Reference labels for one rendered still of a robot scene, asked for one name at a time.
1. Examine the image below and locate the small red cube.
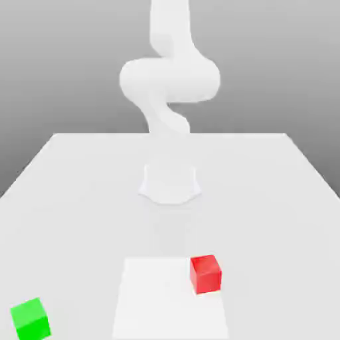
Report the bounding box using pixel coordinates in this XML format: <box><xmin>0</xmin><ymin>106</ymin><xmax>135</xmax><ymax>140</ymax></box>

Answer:
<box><xmin>189</xmin><ymin>254</ymin><xmax>222</xmax><ymax>295</ymax></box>

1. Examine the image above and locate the small green cube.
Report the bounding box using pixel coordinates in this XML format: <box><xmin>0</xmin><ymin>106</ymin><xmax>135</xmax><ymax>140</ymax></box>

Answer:
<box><xmin>9</xmin><ymin>297</ymin><xmax>52</xmax><ymax>340</ymax></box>

